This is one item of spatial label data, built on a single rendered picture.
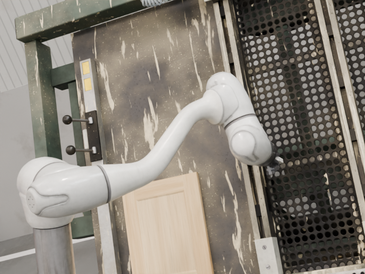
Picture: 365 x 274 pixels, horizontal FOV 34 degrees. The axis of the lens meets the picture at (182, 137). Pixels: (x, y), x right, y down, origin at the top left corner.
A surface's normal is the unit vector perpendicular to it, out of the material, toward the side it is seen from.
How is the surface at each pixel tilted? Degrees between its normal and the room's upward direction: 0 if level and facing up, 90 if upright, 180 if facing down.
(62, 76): 56
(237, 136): 52
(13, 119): 90
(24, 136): 90
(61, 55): 90
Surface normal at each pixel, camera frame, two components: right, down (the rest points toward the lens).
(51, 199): 0.18, 0.07
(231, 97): 0.25, -0.39
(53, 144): 0.92, -0.22
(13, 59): -0.13, 0.38
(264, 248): -0.37, -0.15
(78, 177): 0.27, -0.59
